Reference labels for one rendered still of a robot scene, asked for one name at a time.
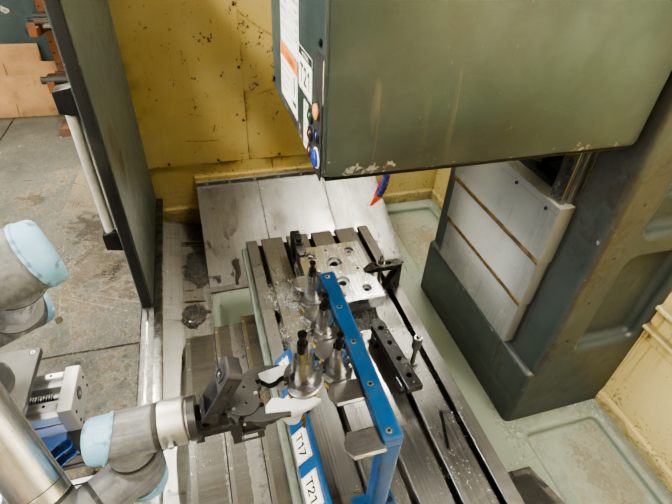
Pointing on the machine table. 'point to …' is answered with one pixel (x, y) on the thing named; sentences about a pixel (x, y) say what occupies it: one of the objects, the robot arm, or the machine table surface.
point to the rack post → (380, 479)
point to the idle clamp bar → (406, 376)
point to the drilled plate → (359, 299)
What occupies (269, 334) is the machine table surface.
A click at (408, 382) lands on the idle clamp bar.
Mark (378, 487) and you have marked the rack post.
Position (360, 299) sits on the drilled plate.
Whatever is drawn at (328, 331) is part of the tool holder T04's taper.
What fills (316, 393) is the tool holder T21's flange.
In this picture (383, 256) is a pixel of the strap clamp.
